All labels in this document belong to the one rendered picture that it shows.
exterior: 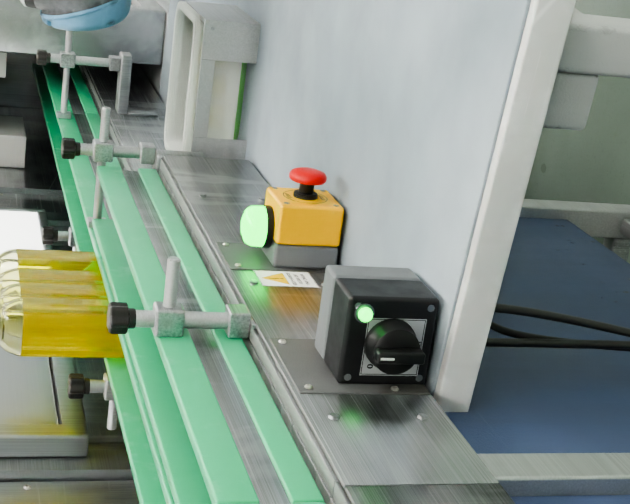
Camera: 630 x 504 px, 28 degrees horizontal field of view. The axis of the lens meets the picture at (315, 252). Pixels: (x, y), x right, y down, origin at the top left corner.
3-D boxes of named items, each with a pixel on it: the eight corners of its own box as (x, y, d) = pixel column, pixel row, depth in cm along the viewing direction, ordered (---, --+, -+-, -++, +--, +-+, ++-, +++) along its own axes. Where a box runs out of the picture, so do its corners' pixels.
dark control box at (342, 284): (401, 348, 115) (313, 347, 112) (414, 267, 112) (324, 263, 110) (431, 387, 107) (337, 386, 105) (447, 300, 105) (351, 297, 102)
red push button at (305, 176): (282, 194, 135) (286, 163, 133) (317, 196, 136) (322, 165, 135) (291, 205, 131) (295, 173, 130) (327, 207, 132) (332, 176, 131)
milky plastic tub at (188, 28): (217, 148, 195) (161, 144, 193) (233, 3, 188) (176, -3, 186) (239, 179, 179) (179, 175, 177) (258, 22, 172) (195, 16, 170)
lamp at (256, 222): (262, 239, 136) (235, 238, 135) (267, 200, 135) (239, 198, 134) (271, 253, 132) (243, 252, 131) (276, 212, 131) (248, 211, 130)
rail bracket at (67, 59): (153, 120, 238) (32, 112, 232) (161, 32, 233) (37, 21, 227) (156, 126, 234) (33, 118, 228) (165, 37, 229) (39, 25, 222)
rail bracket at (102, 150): (145, 225, 177) (55, 220, 173) (156, 108, 171) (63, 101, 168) (148, 231, 174) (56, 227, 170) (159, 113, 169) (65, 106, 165)
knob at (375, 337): (410, 368, 106) (423, 385, 103) (360, 367, 105) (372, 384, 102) (418, 318, 105) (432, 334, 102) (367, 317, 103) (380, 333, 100)
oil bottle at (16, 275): (158, 310, 166) (-9, 306, 160) (162, 271, 164) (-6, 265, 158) (164, 327, 161) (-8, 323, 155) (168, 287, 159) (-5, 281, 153)
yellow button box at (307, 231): (323, 249, 140) (258, 246, 137) (332, 185, 137) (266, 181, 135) (340, 271, 133) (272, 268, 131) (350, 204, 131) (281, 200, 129)
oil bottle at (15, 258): (152, 291, 171) (-9, 286, 165) (156, 252, 169) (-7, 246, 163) (158, 306, 166) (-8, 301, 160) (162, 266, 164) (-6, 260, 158)
